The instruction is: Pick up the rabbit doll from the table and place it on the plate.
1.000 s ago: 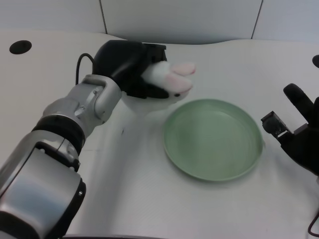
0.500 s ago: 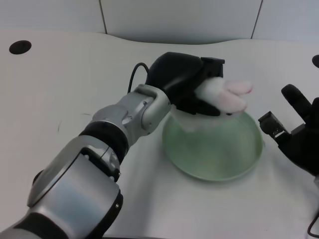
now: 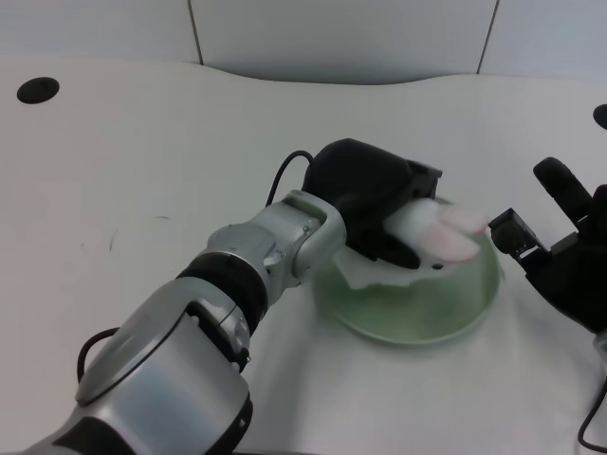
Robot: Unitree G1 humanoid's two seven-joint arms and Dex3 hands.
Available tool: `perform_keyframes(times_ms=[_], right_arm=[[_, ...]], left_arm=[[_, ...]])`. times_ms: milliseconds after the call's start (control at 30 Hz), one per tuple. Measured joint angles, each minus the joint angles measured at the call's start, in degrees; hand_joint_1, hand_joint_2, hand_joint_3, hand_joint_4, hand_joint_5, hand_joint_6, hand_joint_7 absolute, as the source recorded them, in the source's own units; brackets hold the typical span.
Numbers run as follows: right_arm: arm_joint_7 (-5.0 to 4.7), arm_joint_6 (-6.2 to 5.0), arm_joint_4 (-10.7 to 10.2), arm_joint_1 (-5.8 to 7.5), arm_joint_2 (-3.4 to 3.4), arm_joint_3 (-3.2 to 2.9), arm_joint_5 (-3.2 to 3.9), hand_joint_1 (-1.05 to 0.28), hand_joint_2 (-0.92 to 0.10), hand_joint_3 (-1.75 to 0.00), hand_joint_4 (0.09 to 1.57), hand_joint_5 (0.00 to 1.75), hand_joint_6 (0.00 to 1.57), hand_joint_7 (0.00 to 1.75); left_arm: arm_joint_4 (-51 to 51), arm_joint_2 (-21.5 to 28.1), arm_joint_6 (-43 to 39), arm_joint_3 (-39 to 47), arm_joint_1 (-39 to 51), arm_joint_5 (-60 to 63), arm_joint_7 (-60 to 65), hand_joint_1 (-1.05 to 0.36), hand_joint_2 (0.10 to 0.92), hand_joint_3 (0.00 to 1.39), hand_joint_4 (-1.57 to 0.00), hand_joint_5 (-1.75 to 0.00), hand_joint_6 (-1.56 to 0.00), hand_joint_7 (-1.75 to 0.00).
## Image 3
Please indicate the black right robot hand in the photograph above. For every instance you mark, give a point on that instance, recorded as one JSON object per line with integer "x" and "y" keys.
{"x": 569, "y": 256}

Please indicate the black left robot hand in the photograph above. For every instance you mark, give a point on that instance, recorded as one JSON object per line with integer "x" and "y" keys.
{"x": 370, "y": 199}

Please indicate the white rabbit doll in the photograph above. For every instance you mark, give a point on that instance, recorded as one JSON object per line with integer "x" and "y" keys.
{"x": 427, "y": 242}

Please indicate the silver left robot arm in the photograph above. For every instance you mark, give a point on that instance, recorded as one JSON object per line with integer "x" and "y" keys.
{"x": 199, "y": 322}

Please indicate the green plate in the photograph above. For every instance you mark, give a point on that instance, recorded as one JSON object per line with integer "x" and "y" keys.
{"x": 427, "y": 308}

